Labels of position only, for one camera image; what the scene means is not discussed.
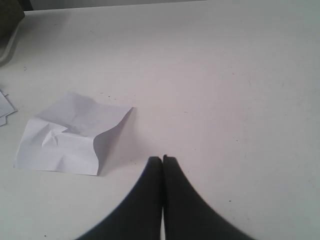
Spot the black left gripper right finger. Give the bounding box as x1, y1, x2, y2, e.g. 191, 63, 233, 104
162, 155, 252, 240

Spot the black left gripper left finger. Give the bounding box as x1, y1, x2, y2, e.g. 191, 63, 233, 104
79, 156, 163, 240

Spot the white paper sheet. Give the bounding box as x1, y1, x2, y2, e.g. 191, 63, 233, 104
14, 92, 132, 176

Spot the white rectangular plastic tray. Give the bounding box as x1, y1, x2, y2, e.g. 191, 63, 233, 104
0, 10, 25, 66

